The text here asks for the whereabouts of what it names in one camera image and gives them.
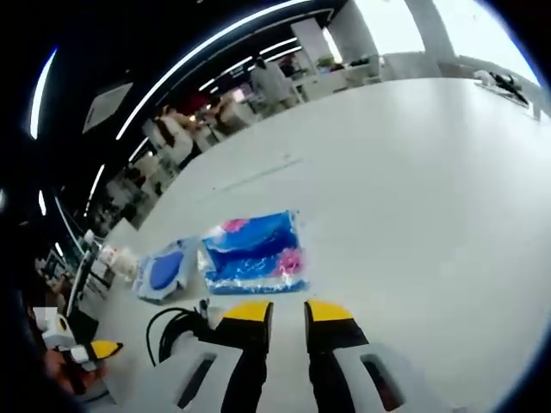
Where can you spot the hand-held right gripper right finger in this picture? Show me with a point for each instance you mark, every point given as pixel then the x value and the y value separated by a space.
pixel 327 344

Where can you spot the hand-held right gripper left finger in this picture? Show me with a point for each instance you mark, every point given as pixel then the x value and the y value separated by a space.
pixel 245 344

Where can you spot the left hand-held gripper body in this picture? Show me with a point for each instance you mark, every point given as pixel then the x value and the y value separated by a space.
pixel 64 340

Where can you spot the blue packet with pink print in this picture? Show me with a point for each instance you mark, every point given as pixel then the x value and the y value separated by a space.
pixel 254 254

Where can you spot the white paper cup green print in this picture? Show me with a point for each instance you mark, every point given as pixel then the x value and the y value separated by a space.
pixel 127 263

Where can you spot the clear packet with blue pad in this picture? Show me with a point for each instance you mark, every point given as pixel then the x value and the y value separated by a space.
pixel 165 269

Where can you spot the person's left hand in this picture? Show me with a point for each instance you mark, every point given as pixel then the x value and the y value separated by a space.
pixel 73 376

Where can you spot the white table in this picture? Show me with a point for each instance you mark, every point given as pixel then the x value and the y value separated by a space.
pixel 387 193

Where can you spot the long ceiling light strip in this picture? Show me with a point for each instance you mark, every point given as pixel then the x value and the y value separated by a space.
pixel 206 47

